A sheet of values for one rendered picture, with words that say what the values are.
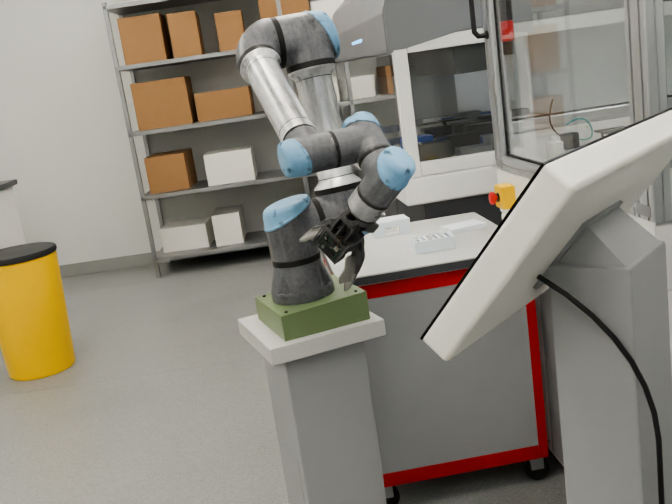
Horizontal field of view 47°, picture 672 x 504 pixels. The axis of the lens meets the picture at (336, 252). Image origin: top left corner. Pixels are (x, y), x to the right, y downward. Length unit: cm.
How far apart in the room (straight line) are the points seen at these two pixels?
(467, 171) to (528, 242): 200
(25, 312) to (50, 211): 251
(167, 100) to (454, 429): 402
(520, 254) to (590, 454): 40
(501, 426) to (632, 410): 131
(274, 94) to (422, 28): 131
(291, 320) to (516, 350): 87
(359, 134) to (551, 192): 70
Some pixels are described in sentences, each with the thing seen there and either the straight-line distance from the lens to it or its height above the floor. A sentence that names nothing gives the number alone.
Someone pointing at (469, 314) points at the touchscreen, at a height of 100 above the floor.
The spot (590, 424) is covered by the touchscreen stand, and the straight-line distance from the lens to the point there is 123.
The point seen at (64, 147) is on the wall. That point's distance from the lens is 657.
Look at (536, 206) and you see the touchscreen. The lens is 94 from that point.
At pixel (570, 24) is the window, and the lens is 201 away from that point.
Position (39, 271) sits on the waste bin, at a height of 55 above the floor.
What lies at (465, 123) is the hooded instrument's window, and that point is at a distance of 295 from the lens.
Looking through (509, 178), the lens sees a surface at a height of 93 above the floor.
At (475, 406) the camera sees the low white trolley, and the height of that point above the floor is 30.
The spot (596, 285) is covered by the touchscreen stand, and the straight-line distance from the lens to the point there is 114.
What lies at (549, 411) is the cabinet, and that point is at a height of 21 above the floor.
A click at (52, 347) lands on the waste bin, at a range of 433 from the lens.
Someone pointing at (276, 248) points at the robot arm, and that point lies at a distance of 181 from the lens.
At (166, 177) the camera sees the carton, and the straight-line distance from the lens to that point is 596.
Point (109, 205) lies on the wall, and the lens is 654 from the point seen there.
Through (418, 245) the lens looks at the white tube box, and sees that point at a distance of 236.
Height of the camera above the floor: 134
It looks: 13 degrees down
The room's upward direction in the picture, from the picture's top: 8 degrees counter-clockwise
